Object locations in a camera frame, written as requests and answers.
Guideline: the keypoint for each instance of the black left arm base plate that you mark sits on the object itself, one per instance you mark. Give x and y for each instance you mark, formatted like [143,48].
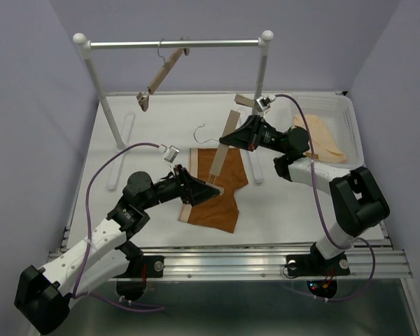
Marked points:
[146,267]

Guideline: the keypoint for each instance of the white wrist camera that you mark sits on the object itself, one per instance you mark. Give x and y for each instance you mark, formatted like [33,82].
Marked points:
[170,154]
[263,104]

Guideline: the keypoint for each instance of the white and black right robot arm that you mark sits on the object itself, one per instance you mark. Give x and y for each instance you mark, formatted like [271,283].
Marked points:
[357,201]

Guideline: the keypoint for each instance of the white plastic basket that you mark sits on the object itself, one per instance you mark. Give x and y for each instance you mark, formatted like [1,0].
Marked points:
[337,112]

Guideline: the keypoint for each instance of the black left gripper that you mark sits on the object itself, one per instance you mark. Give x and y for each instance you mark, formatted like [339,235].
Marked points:
[192,190]

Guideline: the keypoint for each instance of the wooden clip hanger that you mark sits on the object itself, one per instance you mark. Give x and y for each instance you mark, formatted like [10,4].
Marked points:
[222,151]
[144,97]

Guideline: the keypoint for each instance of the beige underwear in basket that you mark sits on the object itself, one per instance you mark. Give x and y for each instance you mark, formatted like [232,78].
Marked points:
[325,148]

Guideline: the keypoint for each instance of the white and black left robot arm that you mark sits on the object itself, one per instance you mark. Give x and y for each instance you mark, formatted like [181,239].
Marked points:
[44,293]

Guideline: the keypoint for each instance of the brown boxer underwear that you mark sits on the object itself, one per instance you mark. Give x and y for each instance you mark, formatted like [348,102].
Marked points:
[222,211]

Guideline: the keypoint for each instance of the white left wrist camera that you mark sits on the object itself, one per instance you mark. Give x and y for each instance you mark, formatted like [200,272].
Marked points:
[170,154]

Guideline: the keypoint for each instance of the aluminium mounting rail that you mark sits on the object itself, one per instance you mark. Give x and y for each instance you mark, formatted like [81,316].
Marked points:
[258,263]

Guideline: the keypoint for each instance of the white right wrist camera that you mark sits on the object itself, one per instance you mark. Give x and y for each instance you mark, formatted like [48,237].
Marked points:
[263,104]

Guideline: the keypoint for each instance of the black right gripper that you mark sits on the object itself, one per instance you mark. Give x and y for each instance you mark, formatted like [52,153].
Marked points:
[248,135]

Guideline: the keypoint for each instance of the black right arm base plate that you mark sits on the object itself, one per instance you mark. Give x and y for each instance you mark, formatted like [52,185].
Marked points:
[306,265]

